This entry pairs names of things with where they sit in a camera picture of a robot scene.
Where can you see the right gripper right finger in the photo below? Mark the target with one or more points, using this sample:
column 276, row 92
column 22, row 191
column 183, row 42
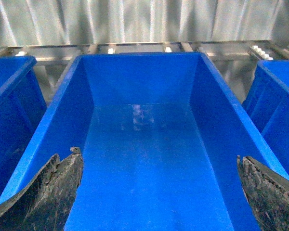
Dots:
column 266, row 192

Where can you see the blue stacked target bin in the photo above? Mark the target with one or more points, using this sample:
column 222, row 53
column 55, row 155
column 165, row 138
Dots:
column 267, row 104

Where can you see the blue source bin with buttons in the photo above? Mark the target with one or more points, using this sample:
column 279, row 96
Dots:
column 22, row 106

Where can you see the blue empty middle bin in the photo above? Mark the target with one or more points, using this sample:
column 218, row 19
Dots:
column 159, row 134

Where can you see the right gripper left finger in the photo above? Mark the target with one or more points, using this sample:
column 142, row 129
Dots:
column 45, row 203

